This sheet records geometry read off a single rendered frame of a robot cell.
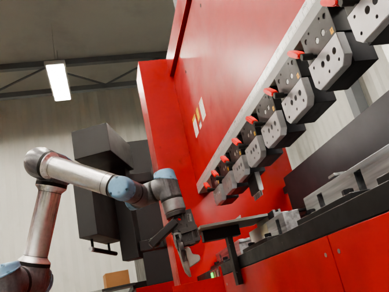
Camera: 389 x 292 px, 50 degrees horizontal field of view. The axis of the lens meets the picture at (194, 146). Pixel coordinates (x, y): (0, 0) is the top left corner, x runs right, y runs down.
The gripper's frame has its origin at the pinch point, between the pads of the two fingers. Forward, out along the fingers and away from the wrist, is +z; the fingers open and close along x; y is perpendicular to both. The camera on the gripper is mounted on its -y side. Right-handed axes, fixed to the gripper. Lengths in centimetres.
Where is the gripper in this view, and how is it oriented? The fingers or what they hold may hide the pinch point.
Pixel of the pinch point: (187, 273)
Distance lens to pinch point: 141.7
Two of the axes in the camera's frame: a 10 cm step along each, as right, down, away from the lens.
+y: 9.5, -2.4, 1.9
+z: 3.0, 9.0, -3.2
